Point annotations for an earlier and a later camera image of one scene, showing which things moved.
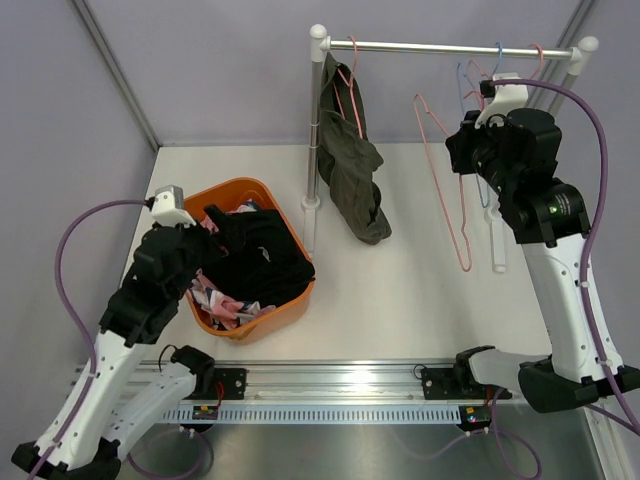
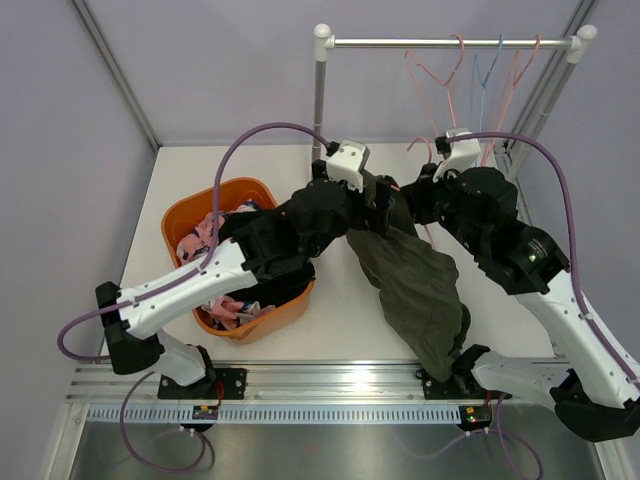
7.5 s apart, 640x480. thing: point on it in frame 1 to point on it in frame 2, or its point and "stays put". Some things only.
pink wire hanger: x=350 y=83 to x=430 y=162
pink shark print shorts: x=224 y=312 stays put
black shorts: x=261 y=260 stays put
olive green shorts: x=347 y=160 to x=419 y=287
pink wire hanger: x=422 y=114 to x=407 y=54
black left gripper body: x=198 y=251 to x=355 y=215
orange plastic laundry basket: x=283 y=320 stays put
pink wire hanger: x=488 y=75 to x=516 y=77
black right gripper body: x=478 y=152 to x=439 y=202
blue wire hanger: x=462 y=104 to x=483 y=84
